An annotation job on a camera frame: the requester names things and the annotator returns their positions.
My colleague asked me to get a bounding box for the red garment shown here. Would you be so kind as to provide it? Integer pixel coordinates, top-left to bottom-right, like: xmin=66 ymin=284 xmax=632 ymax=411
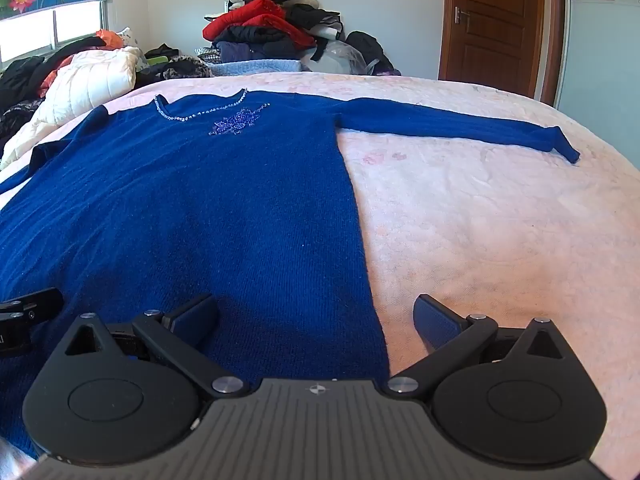
xmin=202 ymin=0 xmax=317 ymax=49

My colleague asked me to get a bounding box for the brown wooden door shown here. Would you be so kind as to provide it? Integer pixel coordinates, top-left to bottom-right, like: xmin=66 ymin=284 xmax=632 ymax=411
xmin=439 ymin=0 xmax=567 ymax=107

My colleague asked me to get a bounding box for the clear plastic bag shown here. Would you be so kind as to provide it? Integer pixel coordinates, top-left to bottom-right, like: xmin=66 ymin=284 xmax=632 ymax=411
xmin=310 ymin=40 xmax=374 ymax=76

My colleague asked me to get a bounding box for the dark patterned garment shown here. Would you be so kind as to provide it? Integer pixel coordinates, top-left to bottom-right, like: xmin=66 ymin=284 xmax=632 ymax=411
xmin=0 ymin=100 xmax=47 ymax=157

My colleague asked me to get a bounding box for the orange garment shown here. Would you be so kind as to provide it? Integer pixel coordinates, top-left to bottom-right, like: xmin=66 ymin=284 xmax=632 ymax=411
xmin=37 ymin=29 xmax=124 ymax=97

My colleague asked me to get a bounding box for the pink bed blanket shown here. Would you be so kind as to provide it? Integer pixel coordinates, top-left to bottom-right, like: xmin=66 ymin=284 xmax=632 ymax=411
xmin=0 ymin=71 xmax=640 ymax=480

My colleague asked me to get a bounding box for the light blue knit blanket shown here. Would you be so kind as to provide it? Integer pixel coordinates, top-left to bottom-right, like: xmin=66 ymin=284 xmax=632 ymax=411
xmin=207 ymin=58 xmax=312 ymax=79

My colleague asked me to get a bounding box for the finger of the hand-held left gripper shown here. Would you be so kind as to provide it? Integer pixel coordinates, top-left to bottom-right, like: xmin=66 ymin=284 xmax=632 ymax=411
xmin=0 ymin=287 xmax=64 ymax=323

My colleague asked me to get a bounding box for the white puffer jacket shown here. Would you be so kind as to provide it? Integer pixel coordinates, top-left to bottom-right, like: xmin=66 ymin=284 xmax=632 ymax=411
xmin=0 ymin=47 xmax=147 ymax=171

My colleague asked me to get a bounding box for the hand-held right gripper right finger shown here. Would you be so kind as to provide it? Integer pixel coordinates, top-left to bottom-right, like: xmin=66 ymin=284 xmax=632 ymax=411
xmin=382 ymin=294 xmax=576 ymax=403

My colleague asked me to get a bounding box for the pile of dark clothes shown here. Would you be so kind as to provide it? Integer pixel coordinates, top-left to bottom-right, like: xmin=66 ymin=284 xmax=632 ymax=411
xmin=192 ymin=0 xmax=402 ymax=79

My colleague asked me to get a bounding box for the leopard print garment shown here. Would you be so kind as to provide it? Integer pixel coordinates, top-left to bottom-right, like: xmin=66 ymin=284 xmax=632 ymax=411
xmin=162 ymin=55 xmax=217 ymax=81

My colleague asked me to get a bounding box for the blue towel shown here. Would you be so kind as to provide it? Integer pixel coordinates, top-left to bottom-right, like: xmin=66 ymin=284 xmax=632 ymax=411
xmin=0 ymin=87 xmax=582 ymax=461

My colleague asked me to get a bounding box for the window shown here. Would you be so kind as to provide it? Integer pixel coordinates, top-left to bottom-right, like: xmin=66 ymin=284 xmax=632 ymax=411
xmin=0 ymin=0 xmax=113 ymax=64

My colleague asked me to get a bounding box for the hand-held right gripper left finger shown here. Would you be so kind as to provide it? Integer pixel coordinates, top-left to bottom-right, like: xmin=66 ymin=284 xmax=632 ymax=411
xmin=60 ymin=294 xmax=251 ymax=402

